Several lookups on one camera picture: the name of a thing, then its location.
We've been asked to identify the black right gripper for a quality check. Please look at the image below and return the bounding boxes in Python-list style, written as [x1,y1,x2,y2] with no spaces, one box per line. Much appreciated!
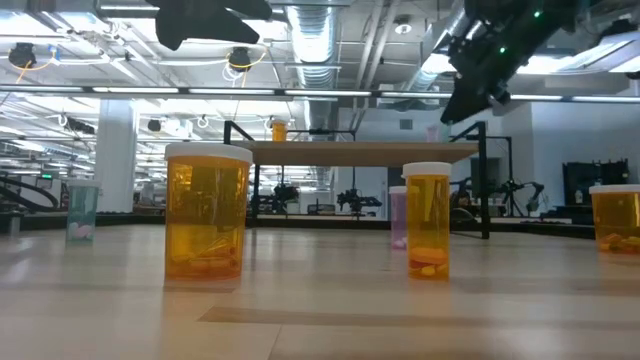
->
[440,0,539,125]

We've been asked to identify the large orange pill bottle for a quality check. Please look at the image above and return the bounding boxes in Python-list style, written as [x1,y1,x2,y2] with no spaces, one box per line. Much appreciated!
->
[164,142,254,281]
[588,183,640,255]

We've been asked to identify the wooden shelf black metal legs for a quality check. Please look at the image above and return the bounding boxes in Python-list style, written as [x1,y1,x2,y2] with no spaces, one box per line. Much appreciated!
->
[223,119,491,240]

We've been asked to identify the black ceiling dome device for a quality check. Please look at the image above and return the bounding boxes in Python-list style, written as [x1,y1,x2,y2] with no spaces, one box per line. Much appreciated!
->
[8,42,38,69]
[228,46,253,72]

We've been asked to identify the long ceiling light strip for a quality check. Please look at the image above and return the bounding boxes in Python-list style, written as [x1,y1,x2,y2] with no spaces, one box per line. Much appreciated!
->
[0,83,640,104]

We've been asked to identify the white building pillar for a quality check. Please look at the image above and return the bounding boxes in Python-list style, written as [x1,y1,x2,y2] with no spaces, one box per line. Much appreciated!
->
[92,98,140,214]

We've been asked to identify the black background cabinet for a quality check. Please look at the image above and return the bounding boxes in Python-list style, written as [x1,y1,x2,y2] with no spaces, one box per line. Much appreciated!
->
[562,158,631,226]

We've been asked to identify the silver smooth ceiling duct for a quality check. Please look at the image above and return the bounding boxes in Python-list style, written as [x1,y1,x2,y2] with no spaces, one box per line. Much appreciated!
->
[399,0,501,109]

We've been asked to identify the silver corrugated ceiling duct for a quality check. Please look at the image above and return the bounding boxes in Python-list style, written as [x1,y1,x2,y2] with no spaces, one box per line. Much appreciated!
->
[284,0,341,131]

